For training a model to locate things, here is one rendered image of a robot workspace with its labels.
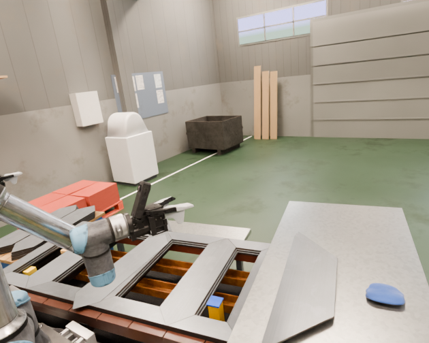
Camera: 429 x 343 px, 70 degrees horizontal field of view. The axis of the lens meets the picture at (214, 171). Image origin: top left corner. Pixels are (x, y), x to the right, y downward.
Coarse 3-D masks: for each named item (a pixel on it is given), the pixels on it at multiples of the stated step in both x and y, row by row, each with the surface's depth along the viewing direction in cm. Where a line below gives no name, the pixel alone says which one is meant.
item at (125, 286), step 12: (168, 240) 200; (180, 240) 199; (48, 252) 206; (240, 252) 182; (252, 252) 180; (24, 264) 191; (144, 264) 177; (228, 264) 171; (60, 276) 176; (132, 276) 167; (120, 288) 159; (216, 288) 154; (60, 300) 157; (204, 300) 145; (108, 312) 144; (156, 324) 133; (228, 324) 128; (192, 336) 127; (204, 336) 124
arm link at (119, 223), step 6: (114, 216) 90; (120, 216) 90; (114, 222) 88; (120, 222) 89; (126, 222) 90; (114, 228) 88; (120, 228) 89; (126, 228) 89; (114, 234) 88; (120, 234) 89; (126, 234) 90
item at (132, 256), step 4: (128, 252) 191; (132, 252) 190; (124, 256) 187; (128, 256) 187; (132, 256) 186; (136, 256) 186; (140, 256) 185; (144, 256) 185; (148, 256) 185; (128, 260) 183; (132, 260) 182; (136, 260) 182; (140, 260) 181; (144, 260) 181
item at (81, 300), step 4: (76, 296) 156; (80, 296) 155; (84, 296) 155; (76, 300) 153; (80, 300) 152; (84, 300) 152; (88, 300) 152; (92, 300) 151; (96, 300) 151; (80, 304) 149; (84, 304) 149; (88, 304) 149
